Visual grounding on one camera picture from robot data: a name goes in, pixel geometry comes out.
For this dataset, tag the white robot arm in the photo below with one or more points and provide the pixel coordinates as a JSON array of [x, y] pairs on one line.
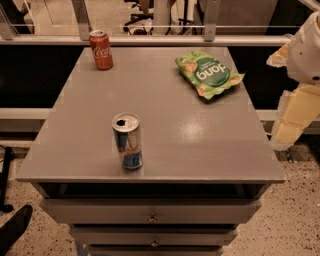
[[299, 108]]

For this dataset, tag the redbull can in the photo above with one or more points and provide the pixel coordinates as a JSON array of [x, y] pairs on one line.
[[126, 128]]

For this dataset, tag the orange coca-cola can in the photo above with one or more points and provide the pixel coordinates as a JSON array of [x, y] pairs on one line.
[[101, 50]]

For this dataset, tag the green snack bag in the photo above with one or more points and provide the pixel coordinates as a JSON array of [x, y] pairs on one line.
[[208, 75]]

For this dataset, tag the top grey drawer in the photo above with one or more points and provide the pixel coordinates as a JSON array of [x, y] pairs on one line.
[[150, 211]]

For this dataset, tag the grey drawer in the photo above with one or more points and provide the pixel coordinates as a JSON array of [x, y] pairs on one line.
[[150, 211], [154, 236], [156, 251]]

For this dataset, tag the black office chair base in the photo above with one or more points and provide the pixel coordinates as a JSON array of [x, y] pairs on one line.
[[144, 6]]

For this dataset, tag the middle grey drawer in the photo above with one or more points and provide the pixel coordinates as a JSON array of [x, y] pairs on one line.
[[154, 236]]

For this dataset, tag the bottom grey drawer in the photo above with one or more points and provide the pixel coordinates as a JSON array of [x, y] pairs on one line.
[[156, 251]]

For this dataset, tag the black stand left edge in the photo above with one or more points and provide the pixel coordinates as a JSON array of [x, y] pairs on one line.
[[4, 174]]

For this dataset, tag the metal railing with glass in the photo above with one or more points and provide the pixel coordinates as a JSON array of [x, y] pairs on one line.
[[190, 23]]

